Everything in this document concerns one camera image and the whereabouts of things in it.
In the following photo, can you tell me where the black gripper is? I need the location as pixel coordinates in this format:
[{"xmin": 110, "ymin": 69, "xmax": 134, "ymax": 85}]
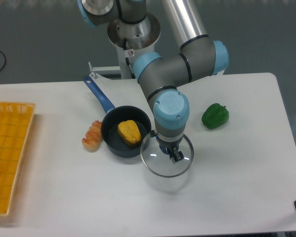
[{"xmin": 149, "ymin": 130, "xmax": 184, "ymax": 164}]

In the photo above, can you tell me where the glass pot lid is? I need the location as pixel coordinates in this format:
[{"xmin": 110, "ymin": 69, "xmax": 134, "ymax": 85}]
[{"xmin": 141, "ymin": 134, "xmax": 194, "ymax": 178}]

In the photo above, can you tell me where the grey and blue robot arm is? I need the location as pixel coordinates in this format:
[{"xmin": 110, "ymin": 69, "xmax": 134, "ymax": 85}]
[{"xmin": 77, "ymin": 0, "xmax": 229, "ymax": 162}]

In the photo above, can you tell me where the yellow toy bell pepper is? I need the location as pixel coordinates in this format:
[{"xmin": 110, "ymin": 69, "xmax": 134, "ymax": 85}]
[{"xmin": 117, "ymin": 120, "xmax": 142, "ymax": 148}]

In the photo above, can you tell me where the green toy bell pepper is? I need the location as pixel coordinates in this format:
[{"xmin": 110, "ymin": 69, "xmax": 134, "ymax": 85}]
[{"xmin": 201, "ymin": 103, "xmax": 229, "ymax": 129}]

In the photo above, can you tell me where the yellow woven basket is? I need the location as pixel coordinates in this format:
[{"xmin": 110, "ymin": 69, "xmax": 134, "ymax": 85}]
[{"xmin": 0, "ymin": 101, "xmax": 36, "ymax": 216}]

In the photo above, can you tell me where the dark pot with blue handle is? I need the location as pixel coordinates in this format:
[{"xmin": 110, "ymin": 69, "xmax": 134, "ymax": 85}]
[{"xmin": 83, "ymin": 76, "xmax": 151, "ymax": 158}]

